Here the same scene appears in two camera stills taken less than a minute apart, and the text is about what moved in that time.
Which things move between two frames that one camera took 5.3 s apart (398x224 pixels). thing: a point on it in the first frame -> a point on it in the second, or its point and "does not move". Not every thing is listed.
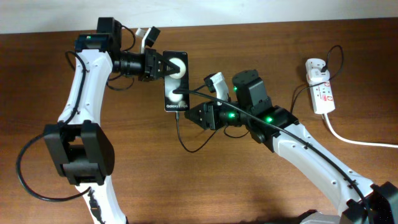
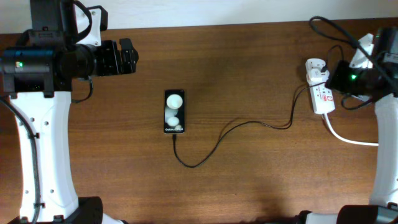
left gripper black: x=152 y=62 -> x=114 y=66
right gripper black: x=211 y=113 -> x=334 y=80
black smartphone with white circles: x=176 y=102 -> x=174 y=111
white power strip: x=321 y=94 does not move
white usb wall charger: x=316 y=76 does not move
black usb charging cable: x=226 y=133 -> x=244 y=122
